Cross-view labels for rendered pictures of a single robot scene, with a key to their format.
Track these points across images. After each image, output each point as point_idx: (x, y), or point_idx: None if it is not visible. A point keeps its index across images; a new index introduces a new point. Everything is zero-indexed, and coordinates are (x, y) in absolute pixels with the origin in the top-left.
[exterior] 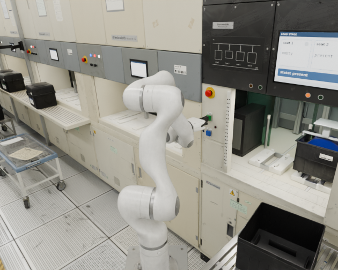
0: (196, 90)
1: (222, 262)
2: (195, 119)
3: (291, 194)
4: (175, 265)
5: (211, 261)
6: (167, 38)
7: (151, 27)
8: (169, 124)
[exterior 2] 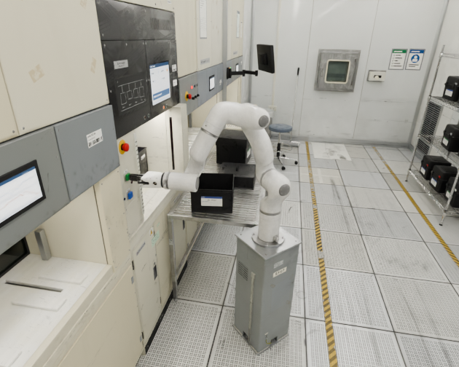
0: (115, 154)
1: (233, 218)
2: (151, 174)
3: (159, 191)
4: (256, 230)
5: (237, 221)
6: (64, 97)
7: (28, 81)
8: None
